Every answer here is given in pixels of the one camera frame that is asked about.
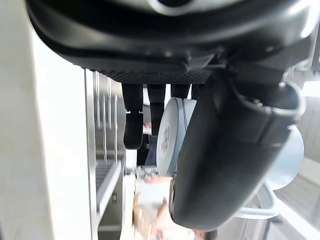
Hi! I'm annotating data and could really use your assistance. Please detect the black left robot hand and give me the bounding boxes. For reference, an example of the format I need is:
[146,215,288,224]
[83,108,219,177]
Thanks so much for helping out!
[24,0,319,231]

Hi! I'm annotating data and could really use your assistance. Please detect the stainless steel kitchen cabinet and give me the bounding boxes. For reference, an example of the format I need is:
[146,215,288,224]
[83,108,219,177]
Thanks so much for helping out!
[84,68,126,240]

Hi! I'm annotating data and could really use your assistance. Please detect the person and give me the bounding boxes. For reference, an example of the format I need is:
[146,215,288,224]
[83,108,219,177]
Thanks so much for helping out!
[143,121,161,166]

